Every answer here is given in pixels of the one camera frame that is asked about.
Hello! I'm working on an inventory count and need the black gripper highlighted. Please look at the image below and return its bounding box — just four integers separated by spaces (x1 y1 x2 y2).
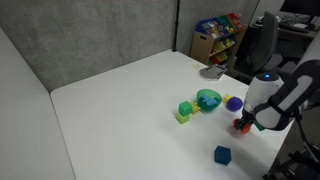
233 110 256 131

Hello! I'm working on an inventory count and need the orange toy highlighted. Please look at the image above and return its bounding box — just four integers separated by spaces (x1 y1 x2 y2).
232 118 253 135

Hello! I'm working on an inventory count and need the green plastic bowl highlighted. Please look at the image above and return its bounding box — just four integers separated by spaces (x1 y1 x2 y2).
196 88 223 113

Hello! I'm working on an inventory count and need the blue toy figure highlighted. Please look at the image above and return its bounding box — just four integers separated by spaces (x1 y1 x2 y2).
201 94 218 109

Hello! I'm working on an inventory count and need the yellow spiky toy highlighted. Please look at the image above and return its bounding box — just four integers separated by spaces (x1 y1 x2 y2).
189 102 201 115

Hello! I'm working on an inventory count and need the wooden toy shelf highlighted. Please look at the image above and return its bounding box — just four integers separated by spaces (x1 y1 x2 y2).
189 12 248 70

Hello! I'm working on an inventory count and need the purple fuzzy ball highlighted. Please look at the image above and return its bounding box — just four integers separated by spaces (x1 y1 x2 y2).
225 96 244 113

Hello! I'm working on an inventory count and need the blue foam cube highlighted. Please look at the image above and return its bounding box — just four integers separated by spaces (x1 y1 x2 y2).
214 145 232 166

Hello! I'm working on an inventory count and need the dark green cube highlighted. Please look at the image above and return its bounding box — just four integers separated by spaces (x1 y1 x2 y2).
178 101 194 117

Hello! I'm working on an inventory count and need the grey flat object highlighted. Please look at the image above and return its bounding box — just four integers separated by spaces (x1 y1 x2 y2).
199 64 228 82

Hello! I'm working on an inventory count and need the light green cube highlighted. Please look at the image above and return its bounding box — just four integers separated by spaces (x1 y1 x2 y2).
175 112 191 125

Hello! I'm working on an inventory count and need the black stand base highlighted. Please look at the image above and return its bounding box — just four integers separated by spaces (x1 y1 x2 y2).
262 117 320 180

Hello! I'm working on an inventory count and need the yellow storage bin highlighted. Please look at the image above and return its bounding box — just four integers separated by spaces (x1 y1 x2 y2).
211 37 236 55

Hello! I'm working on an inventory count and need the grey office chair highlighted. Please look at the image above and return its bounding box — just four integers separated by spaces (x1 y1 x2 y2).
237 11 285 79

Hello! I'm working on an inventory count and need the blue storage bin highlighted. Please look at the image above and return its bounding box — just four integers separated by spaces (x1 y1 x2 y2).
195 18 222 38

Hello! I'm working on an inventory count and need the green storage bin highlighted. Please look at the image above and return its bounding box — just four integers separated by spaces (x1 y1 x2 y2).
217 14 235 32

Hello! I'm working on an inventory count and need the office desk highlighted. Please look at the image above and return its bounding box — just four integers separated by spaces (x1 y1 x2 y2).
250 19 319 58

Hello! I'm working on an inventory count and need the red storage bin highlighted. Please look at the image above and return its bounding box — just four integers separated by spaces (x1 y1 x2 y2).
227 12 243 30

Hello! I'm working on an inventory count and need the black vertical pole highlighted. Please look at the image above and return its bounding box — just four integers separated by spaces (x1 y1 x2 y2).
171 0 181 53

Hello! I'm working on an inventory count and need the black computer monitor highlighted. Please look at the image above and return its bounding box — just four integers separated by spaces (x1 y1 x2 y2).
279 0 320 16

